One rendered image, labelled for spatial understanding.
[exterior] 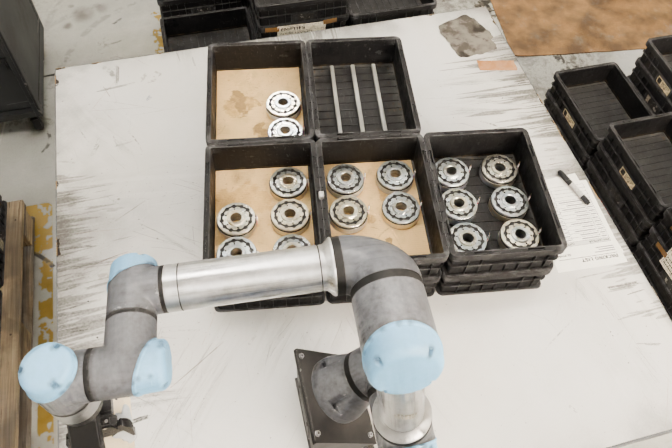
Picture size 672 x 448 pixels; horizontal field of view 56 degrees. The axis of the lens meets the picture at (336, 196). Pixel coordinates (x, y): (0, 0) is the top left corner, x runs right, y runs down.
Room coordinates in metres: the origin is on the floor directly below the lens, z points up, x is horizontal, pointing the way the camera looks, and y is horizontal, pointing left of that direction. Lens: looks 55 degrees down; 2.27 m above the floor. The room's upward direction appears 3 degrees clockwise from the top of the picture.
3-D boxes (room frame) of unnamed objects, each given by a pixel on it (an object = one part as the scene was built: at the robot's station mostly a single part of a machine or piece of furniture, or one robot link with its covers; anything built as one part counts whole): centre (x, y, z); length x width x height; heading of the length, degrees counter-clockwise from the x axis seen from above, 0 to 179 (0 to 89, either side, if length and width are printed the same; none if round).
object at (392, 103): (1.34, -0.05, 0.87); 0.40 x 0.30 x 0.11; 8
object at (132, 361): (0.32, 0.28, 1.37); 0.11 x 0.11 x 0.08; 12
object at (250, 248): (0.79, 0.24, 0.86); 0.10 x 0.10 x 0.01
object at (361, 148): (0.95, -0.11, 0.87); 0.40 x 0.30 x 0.11; 8
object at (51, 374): (0.28, 0.38, 1.38); 0.09 x 0.08 x 0.11; 102
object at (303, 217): (0.91, 0.12, 0.86); 0.10 x 0.10 x 0.01
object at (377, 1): (2.39, -0.16, 0.31); 0.40 x 0.30 x 0.34; 107
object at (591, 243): (1.05, -0.71, 0.70); 0.33 x 0.23 x 0.01; 17
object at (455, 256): (0.99, -0.41, 0.92); 0.40 x 0.30 x 0.02; 8
